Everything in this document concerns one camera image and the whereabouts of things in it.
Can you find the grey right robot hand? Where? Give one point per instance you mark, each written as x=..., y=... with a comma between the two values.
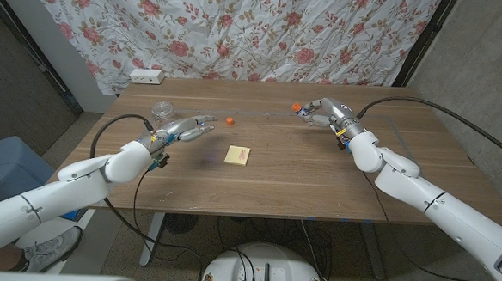
x=338, y=115

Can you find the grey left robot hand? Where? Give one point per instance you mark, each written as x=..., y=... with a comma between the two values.
x=176, y=130

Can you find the orange white glue stick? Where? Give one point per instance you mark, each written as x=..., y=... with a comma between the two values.
x=298, y=108

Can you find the yellow sticky note pad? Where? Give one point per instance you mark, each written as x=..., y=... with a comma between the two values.
x=237, y=155

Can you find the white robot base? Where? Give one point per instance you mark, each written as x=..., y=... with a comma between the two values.
x=266, y=266

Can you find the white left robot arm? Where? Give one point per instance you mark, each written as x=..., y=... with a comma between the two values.
x=59, y=190

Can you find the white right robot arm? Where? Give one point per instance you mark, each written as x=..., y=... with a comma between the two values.
x=445, y=211

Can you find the clear glass jar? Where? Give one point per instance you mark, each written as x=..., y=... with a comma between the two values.
x=163, y=110

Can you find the small orange cap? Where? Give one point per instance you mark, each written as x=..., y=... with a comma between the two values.
x=229, y=121

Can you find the white power strip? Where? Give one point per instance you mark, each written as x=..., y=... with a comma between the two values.
x=146, y=76

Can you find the black round floor fan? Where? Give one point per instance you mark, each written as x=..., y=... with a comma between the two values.
x=180, y=223

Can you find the white table leg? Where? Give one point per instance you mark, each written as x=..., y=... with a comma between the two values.
x=151, y=238

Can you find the black backdrop pole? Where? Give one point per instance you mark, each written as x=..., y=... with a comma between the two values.
x=424, y=42

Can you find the floral printed backdrop cloth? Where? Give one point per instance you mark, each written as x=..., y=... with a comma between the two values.
x=239, y=32

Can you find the grey sneaker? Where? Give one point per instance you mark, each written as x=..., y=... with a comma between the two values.
x=51, y=248

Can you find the blue grey bin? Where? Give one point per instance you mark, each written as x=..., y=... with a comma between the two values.
x=4, y=170

